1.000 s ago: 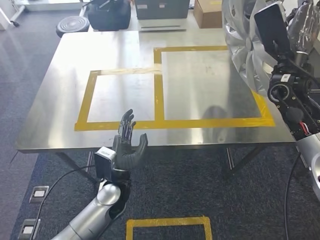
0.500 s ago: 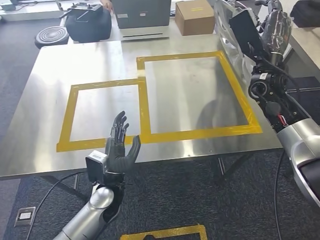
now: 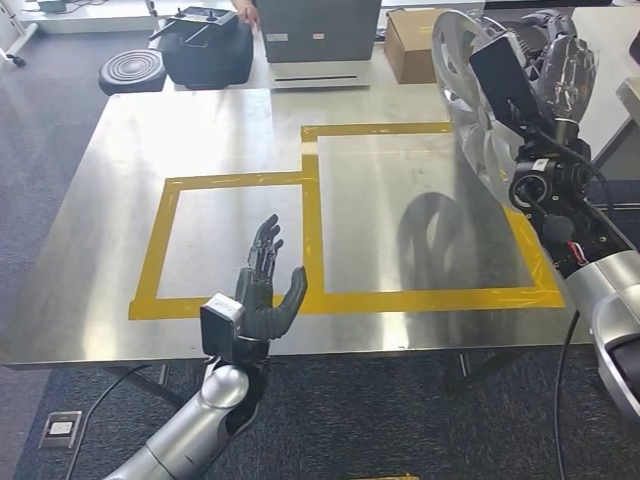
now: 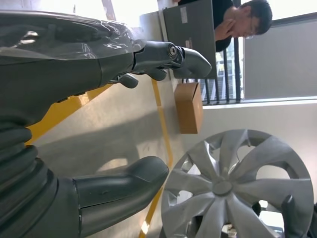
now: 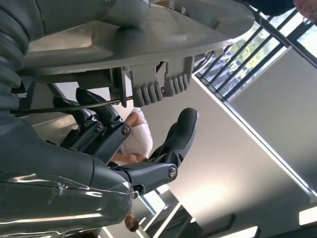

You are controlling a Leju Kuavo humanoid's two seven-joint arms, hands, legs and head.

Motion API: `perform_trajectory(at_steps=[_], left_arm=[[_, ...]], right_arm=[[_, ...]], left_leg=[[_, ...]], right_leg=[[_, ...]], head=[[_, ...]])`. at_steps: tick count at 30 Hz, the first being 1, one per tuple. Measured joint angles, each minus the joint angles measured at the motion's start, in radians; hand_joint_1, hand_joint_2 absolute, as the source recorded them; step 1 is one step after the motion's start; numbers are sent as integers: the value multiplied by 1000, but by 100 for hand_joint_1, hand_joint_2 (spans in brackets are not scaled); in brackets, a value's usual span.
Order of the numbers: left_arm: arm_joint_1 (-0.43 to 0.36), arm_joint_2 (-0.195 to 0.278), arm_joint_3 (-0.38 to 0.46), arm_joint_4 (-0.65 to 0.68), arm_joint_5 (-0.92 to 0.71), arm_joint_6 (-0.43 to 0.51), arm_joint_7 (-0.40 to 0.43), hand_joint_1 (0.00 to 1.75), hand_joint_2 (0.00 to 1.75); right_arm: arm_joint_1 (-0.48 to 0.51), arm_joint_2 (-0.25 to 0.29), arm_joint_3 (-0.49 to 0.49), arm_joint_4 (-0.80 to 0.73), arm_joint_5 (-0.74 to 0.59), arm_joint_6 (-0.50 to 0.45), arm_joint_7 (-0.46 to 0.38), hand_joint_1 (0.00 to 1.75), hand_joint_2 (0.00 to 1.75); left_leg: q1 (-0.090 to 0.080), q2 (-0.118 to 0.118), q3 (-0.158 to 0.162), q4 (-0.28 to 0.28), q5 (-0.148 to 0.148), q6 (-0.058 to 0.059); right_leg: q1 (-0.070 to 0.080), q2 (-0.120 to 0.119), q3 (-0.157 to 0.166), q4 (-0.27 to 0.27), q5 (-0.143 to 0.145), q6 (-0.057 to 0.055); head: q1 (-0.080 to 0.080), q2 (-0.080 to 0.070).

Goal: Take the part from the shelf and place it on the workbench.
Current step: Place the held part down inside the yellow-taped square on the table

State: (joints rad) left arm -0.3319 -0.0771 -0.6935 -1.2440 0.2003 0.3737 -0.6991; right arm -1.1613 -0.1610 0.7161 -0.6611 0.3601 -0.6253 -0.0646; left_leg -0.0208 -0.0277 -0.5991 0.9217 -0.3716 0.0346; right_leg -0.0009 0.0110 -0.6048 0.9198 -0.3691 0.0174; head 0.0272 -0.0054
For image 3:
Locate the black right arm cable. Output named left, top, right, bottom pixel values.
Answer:
left=552, top=307, right=582, bottom=480

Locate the black hard case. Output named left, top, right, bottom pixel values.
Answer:
left=159, top=19, right=255, bottom=91

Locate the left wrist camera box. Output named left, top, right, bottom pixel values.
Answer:
left=199, top=293, right=246, bottom=364

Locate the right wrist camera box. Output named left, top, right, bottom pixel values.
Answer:
left=469, top=29, right=545, bottom=132

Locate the grey wheel hubcap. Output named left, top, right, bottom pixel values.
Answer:
left=431, top=7, right=532, bottom=212

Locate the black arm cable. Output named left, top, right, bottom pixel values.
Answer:
left=552, top=307, right=582, bottom=480
left=65, top=364, right=152, bottom=480

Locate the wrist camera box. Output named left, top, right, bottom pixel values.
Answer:
left=469, top=29, right=545, bottom=132
left=199, top=293, right=246, bottom=364

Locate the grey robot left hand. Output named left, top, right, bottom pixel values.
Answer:
left=234, top=213, right=309, bottom=343

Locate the steel workbench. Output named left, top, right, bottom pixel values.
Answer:
left=0, top=86, right=596, bottom=409

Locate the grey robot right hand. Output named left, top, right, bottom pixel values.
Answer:
left=519, top=9, right=599, bottom=127

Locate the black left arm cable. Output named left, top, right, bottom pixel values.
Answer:
left=65, top=364, right=152, bottom=480

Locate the round black stool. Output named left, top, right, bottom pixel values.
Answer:
left=97, top=49, right=168, bottom=98

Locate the metal floor socket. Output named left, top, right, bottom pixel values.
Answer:
left=38, top=410, right=83, bottom=452

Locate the small yellow tape frame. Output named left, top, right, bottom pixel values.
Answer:
left=128, top=170, right=306, bottom=323

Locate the white desk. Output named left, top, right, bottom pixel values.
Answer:
left=0, top=0, right=166, bottom=68

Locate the person's hand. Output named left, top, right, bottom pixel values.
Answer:
left=229, top=0, right=262, bottom=32

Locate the black remote controller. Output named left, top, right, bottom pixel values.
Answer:
left=149, top=5, right=241, bottom=42

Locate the cardboard box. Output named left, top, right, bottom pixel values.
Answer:
left=383, top=7, right=452, bottom=86

